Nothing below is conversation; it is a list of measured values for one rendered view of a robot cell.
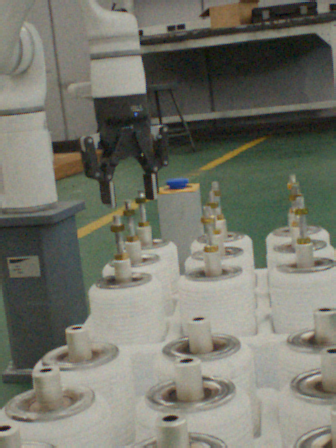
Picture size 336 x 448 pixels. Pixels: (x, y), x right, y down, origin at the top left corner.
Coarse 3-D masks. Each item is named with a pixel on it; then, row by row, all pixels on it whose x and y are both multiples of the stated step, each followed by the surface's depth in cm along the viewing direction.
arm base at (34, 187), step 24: (0, 120) 150; (24, 120) 149; (0, 144) 152; (24, 144) 150; (48, 144) 154; (0, 168) 153; (24, 168) 151; (48, 168) 153; (0, 192) 154; (24, 192) 151; (48, 192) 153
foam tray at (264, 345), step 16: (256, 272) 142; (256, 288) 131; (176, 304) 131; (256, 304) 130; (176, 320) 119; (256, 320) 118; (176, 336) 112; (256, 336) 108; (272, 336) 108; (128, 352) 108; (144, 352) 108; (256, 352) 106; (272, 352) 106; (144, 368) 108; (256, 368) 107; (272, 368) 106; (144, 384) 108; (256, 384) 107; (272, 384) 107
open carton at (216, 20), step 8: (240, 0) 575; (248, 0) 584; (256, 0) 594; (208, 8) 589; (216, 8) 584; (224, 8) 581; (232, 8) 578; (240, 8) 578; (248, 8) 588; (200, 16) 595; (216, 16) 585; (224, 16) 582; (232, 16) 579; (240, 16) 578; (248, 16) 588; (216, 24) 586; (224, 24) 583; (232, 24) 580; (240, 24) 578
